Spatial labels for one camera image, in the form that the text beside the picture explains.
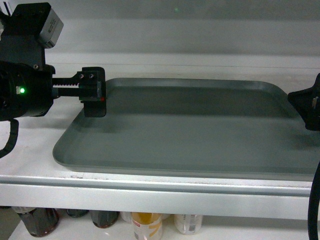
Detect dark tea bottle left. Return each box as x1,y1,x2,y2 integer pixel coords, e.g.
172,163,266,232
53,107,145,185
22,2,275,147
11,206,59,238

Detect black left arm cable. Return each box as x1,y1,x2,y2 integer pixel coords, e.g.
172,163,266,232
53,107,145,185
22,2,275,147
0,118,20,159

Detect grey rectangular serving tray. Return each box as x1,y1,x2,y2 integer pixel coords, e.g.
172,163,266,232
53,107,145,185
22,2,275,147
53,78,320,176

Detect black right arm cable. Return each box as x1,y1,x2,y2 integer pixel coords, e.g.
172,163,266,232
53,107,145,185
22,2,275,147
307,159,320,240

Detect yellow juice bottle right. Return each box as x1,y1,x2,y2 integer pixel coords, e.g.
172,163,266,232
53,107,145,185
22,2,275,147
174,214,203,235

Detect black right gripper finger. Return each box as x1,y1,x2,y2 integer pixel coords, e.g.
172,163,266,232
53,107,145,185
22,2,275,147
287,74,320,131

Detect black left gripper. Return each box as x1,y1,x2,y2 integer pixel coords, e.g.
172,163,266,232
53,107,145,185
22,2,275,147
0,2,107,121

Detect orange juice bottle front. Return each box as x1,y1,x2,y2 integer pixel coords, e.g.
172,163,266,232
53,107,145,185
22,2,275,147
131,212,163,240

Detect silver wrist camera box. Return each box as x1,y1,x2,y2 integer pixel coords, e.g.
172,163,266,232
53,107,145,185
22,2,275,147
37,8,64,49

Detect white upper shelf board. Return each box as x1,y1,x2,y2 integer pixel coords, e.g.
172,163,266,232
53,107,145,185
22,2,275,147
0,73,316,220

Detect dark tea bottle blue label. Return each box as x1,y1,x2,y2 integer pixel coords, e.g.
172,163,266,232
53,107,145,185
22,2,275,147
89,210,119,229

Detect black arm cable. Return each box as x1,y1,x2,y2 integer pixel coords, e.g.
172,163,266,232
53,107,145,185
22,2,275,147
0,118,20,159
307,159,320,240

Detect dark tea bottle middle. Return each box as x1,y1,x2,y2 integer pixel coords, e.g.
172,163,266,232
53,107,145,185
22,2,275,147
66,209,89,218

